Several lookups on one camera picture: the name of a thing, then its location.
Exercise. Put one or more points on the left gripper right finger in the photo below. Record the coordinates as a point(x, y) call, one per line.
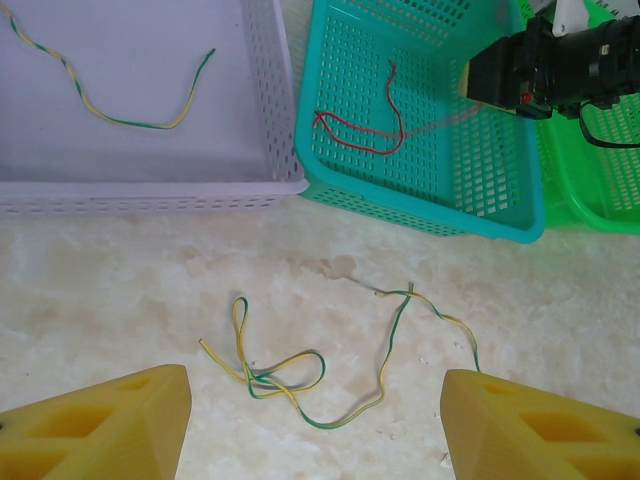
point(525, 435)

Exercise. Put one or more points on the green plastic basket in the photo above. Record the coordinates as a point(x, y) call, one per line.
point(565, 200)

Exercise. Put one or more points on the teal plastic basket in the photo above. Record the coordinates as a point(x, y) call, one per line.
point(532, 200)

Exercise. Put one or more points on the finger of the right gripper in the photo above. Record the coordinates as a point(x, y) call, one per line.
point(495, 75)

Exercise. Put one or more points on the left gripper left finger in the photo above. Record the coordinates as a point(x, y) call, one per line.
point(100, 430)

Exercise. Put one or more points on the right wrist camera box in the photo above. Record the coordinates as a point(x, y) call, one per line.
point(565, 17)

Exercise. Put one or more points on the lavender plastic basket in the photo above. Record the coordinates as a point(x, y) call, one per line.
point(150, 165)

